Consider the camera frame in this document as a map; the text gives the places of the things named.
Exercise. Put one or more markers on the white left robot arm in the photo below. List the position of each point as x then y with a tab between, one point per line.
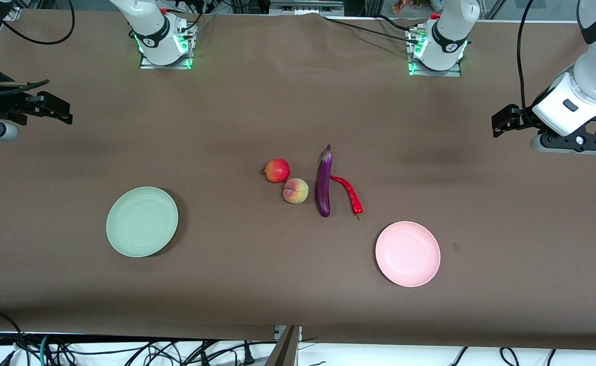
593	76

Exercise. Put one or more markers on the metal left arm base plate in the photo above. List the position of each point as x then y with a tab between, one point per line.
450	73

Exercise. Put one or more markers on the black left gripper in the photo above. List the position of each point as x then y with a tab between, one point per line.
523	116

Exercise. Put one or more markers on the aluminium corner profile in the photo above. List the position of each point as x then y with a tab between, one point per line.
13	14

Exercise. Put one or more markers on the brown table cloth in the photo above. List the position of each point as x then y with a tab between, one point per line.
277	279

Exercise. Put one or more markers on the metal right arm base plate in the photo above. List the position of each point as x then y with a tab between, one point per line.
148	64

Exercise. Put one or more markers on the white lower sheet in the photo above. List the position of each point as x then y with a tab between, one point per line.
379	356

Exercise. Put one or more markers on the purple eggplant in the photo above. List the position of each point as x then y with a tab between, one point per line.
323	188

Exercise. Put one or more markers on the yellow pink peach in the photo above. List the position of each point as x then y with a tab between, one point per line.
296	191

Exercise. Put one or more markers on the brown wooden post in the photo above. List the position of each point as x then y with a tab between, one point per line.
285	351

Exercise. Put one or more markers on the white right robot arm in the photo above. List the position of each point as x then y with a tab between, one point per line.
155	30

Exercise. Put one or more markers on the pale green plate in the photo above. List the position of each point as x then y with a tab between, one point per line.
142	222

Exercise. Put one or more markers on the pink plate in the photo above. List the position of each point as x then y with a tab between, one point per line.
407	254

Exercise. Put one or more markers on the aluminium frame bar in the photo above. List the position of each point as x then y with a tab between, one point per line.
303	7

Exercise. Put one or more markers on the red chili pepper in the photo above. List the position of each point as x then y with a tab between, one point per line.
351	193

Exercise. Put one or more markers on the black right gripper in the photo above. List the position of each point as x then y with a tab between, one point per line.
4	103

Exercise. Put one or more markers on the red pomegranate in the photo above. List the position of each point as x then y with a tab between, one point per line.
276	171

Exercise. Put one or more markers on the orange toy clutter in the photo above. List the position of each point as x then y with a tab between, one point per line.
402	6

